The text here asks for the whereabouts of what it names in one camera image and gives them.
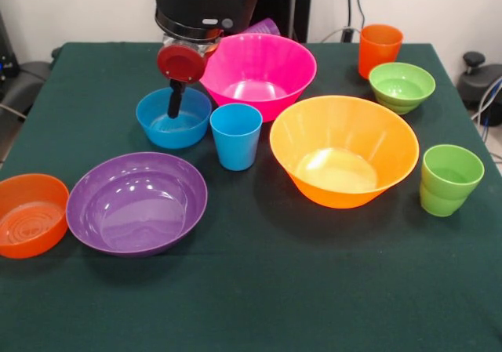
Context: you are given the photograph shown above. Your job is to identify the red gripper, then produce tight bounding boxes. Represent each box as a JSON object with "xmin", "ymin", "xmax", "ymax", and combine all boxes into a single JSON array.
[{"xmin": 157, "ymin": 44, "xmax": 207, "ymax": 118}]

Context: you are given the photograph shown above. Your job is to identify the blue plastic cup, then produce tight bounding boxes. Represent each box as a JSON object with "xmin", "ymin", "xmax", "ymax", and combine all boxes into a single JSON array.
[{"xmin": 209, "ymin": 103, "xmax": 264, "ymax": 172}]

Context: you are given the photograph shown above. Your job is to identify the pink plastic bowl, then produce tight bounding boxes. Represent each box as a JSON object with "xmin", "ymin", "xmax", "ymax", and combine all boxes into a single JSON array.
[{"xmin": 199, "ymin": 33, "xmax": 318, "ymax": 123}]

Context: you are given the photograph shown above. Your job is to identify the purple plastic cup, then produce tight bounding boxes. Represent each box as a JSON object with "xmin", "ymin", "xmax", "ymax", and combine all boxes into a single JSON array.
[{"xmin": 246, "ymin": 17, "xmax": 282, "ymax": 38}]

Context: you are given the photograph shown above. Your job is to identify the purple plastic bowl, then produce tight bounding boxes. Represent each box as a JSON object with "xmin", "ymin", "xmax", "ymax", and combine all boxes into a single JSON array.
[{"xmin": 65, "ymin": 151, "xmax": 209, "ymax": 259}]

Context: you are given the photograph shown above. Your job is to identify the orange plastic bowl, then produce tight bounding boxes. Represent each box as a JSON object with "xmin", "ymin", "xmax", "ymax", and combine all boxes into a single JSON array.
[{"xmin": 0, "ymin": 173, "xmax": 70, "ymax": 260}]

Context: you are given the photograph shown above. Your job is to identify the yellow plastic bowl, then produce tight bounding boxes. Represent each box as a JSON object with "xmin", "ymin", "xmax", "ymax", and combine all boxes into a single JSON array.
[{"xmin": 269, "ymin": 95, "xmax": 420, "ymax": 210}]

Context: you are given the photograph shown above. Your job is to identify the green plastic bowl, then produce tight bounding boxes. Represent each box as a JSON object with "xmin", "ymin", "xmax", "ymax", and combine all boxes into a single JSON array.
[{"xmin": 368, "ymin": 62, "xmax": 437, "ymax": 115}]

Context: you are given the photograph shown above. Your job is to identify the blue plastic bowl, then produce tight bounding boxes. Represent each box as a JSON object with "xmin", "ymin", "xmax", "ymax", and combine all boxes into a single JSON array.
[{"xmin": 136, "ymin": 86, "xmax": 213, "ymax": 150}]

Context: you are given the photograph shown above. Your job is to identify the grey chair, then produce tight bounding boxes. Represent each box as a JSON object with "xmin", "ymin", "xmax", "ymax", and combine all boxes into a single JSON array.
[{"xmin": 0, "ymin": 60, "xmax": 52, "ymax": 122}]

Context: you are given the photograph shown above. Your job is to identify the dark equipment box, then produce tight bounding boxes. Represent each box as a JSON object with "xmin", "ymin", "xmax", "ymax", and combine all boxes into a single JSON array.
[{"xmin": 0, "ymin": 10, "xmax": 20, "ymax": 83}]

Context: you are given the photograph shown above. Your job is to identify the orange plastic cup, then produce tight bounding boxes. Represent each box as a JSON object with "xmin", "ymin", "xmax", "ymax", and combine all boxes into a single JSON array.
[{"xmin": 358, "ymin": 24, "xmax": 404, "ymax": 79}]

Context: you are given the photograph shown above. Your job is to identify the dark green tablecloth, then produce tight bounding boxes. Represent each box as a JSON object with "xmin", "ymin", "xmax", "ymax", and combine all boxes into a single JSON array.
[{"xmin": 0, "ymin": 42, "xmax": 502, "ymax": 352}]

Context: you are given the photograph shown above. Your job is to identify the green plastic cup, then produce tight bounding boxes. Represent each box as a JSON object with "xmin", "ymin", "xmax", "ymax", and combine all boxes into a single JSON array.
[{"xmin": 419, "ymin": 144, "xmax": 486, "ymax": 217}]

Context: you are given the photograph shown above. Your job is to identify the grey cable with plug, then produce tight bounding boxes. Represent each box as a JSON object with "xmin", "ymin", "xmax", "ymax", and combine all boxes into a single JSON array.
[{"xmin": 319, "ymin": 25, "xmax": 362, "ymax": 44}]

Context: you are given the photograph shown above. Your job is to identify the blue and white cables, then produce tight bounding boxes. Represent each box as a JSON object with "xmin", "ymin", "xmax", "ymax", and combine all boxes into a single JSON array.
[{"xmin": 470, "ymin": 75, "xmax": 502, "ymax": 141}]

